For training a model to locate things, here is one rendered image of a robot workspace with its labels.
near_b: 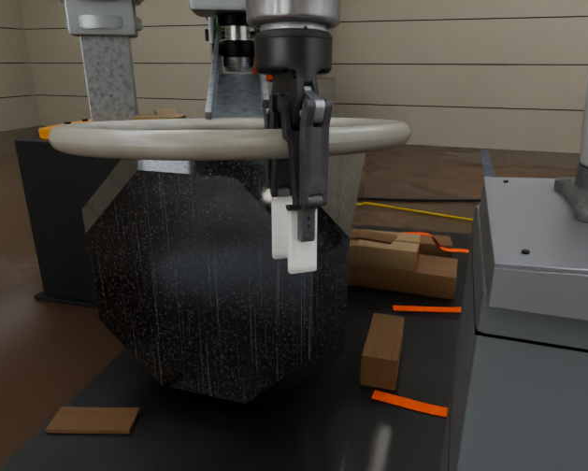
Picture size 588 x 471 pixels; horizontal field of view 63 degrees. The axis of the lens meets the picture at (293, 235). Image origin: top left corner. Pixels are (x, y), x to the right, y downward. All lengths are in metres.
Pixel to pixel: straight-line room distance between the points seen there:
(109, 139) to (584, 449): 0.67
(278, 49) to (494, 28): 6.11
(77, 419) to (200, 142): 1.33
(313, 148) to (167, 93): 7.32
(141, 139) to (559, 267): 0.45
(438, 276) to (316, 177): 1.90
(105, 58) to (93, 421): 1.43
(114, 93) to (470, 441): 1.96
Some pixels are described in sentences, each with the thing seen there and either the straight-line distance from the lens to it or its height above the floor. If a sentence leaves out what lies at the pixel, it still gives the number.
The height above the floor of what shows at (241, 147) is 0.98.
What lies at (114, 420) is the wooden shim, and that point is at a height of 0.03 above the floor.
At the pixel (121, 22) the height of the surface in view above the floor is 1.20.
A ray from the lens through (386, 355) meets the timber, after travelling 1.68.
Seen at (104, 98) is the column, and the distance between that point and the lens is 2.31.
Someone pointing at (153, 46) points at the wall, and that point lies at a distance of 7.82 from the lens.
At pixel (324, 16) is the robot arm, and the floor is 1.10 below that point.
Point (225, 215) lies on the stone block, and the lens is 1.28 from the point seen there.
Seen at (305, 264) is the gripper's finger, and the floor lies 0.86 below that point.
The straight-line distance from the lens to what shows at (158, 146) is 0.49.
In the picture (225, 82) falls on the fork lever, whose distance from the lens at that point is 1.22.
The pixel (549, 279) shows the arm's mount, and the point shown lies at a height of 0.84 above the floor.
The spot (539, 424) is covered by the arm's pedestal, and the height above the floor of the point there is 0.62.
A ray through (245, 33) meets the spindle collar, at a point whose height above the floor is 1.12.
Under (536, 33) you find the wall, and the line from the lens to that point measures 6.57.
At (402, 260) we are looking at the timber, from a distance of 2.31.
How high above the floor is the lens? 1.06
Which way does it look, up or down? 20 degrees down
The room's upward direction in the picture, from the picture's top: straight up
